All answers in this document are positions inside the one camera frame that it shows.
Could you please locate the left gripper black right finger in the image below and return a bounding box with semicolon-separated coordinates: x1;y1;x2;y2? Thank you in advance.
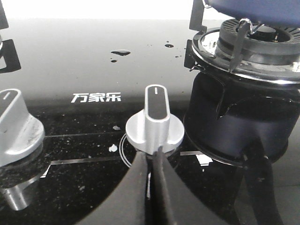
152;147;226;225

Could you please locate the dark blue pot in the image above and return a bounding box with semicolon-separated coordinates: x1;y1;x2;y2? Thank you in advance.
205;0;300;28

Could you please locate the black gas burner head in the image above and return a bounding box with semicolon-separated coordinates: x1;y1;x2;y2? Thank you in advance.
216;19;300;66

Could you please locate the black metal pot support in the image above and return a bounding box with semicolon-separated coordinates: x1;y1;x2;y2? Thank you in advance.
189;0;300;85

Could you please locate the black glass gas stove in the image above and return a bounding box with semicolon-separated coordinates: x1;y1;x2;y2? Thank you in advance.
0;18;300;225

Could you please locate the silver stove knob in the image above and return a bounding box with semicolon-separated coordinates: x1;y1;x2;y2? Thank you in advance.
0;89;45;166
126;84;185;155

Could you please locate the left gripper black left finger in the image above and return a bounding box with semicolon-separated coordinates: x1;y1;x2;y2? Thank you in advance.
78;152;148;225

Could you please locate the black left pot support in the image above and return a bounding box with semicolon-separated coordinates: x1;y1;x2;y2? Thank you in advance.
0;1;22;74

